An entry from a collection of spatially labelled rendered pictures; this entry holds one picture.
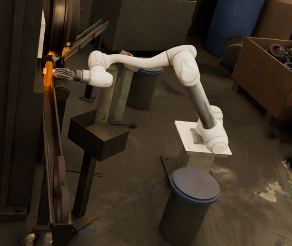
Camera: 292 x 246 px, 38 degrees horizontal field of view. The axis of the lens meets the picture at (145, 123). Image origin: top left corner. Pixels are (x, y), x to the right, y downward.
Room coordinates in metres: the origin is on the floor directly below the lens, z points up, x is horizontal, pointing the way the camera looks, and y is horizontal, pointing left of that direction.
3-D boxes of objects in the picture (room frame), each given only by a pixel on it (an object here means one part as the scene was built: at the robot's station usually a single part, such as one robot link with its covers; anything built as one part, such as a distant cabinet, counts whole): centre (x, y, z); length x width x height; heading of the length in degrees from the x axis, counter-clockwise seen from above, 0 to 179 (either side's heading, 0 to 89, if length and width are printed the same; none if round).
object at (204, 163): (2.76, -0.44, 0.16); 0.40 x 0.40 x 0.31; 18
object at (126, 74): (3.28, 0.26, 0.31); 0.24 x 0.16 x 0.62; 23
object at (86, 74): (2.46, 0.46, 0.74); 0.09 x 0.06 x 0.09; 23
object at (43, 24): (2.01, 0.64, 1.15); 0.26 x 0.02 x 0.18; 23
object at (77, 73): (2.43, 0.53, 0.74); 0.09 x 0.08 x 0.07; 113
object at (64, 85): (2.72, 0.68, 0.27); 0.22 x 0.13 x 0.53; 23
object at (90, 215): (2.00, 0.24, 0.36); 0.26 x 0.20 x 0.72; 58
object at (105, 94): (3.18, 0.39, 0.26); 0.12 x 0.12 x 0.52
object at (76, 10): (2.41, 0.58, 1.11); 0.28 x 0.06 x 0.28; 23
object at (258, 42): (4.48, -1.35, 0.33); 0.93 x 0.73 x 0.66; 30
